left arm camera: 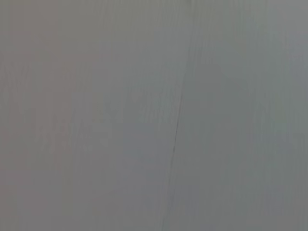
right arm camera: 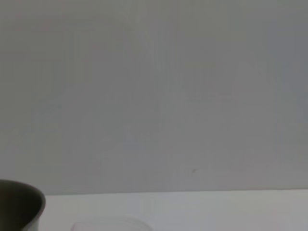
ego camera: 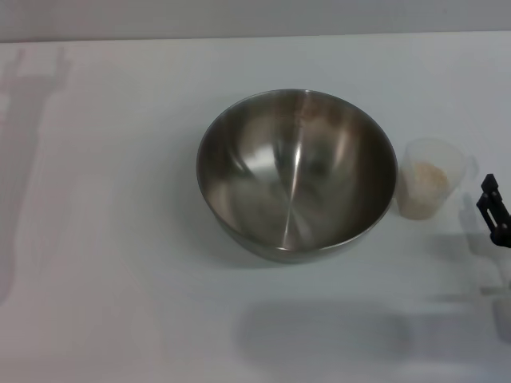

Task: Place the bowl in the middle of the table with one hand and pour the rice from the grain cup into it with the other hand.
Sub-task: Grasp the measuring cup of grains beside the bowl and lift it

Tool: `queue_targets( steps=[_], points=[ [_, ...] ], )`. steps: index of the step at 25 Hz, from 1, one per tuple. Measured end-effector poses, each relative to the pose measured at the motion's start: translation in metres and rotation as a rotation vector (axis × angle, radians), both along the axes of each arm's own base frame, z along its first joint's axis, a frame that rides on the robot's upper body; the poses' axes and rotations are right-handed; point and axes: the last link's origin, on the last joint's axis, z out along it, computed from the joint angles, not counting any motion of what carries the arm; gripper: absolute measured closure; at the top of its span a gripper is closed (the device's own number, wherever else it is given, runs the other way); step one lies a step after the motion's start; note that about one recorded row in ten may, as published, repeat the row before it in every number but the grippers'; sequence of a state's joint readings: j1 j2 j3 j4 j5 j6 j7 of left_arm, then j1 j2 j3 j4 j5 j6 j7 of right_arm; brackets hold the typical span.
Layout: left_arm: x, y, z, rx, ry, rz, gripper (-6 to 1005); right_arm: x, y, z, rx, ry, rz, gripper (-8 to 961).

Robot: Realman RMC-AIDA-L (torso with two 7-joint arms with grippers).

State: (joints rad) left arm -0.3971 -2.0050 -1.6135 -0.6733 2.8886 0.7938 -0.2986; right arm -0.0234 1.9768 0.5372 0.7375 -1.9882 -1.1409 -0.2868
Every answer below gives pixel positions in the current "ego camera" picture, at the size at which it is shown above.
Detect white uncooked rice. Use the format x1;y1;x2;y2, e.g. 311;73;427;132
400;161;451;219

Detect clear plastic measuring cup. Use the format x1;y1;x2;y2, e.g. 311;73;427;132
397;137;479;219

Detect stainless steel mixing bowl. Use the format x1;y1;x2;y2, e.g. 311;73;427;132
195;88;400;265

